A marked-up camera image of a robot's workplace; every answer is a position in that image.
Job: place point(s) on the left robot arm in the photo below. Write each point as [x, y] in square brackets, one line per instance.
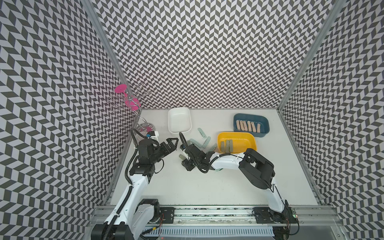
[130, 217]

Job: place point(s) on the dark teal storage box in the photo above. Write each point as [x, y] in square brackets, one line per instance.
[265, 127]

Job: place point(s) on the mint knife top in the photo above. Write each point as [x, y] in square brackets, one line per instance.
[202, 133]

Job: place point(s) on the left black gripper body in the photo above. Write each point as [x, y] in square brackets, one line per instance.
[162, 149]

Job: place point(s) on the mint knife angled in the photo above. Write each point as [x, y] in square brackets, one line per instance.
[206, 142]

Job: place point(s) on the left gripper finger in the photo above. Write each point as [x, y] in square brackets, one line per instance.
[172, 141]
[170, 147]

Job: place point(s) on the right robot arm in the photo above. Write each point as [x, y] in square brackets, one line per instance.
[255, 168]

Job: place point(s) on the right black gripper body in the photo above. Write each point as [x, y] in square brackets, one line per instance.
[191, 162]

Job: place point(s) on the olive knife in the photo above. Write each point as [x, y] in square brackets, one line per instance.
[227, 148]
[222, 146]

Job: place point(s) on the yellow storage box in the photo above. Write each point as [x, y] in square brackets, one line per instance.
[242, 141]

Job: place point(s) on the white storage box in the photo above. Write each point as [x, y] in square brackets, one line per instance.
[179, 120]

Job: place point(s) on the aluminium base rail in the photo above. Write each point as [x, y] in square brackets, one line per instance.
[317, 215]

